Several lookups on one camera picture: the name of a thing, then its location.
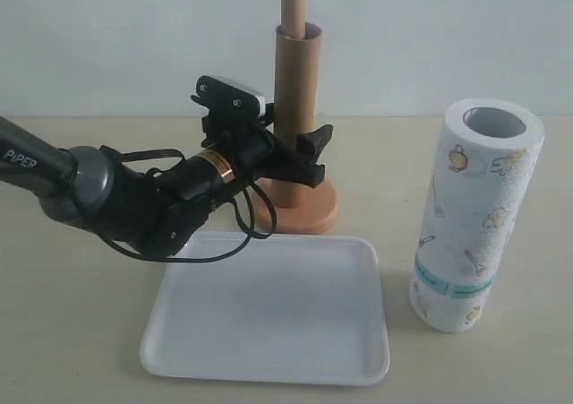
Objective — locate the wooden paper towel holder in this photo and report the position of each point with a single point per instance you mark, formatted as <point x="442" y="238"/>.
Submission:
<point x="300" y="209"/>

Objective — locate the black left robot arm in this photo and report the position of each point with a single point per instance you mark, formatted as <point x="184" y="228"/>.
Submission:
<point x="147" y="204"/>

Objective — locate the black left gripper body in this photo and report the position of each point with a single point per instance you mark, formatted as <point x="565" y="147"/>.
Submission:
<point x="248" y="147"/>

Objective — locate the brown cardboard tube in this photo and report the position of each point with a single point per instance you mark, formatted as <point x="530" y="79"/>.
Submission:
<point x="296" y="78"/>

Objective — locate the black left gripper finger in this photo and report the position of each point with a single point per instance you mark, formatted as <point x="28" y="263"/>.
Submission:
<point x="290" y="166"/>
<point x="311" y="145"/>

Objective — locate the printed white paper towel roll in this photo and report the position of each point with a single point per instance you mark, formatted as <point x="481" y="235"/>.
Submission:
<point x="484" y="159"/>

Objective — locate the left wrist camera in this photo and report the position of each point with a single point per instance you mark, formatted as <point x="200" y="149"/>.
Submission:
<point x="222" y="95"/>

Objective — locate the white rectangular plastic tray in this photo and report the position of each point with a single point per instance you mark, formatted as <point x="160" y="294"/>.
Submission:
<point x="289" y="309"/>

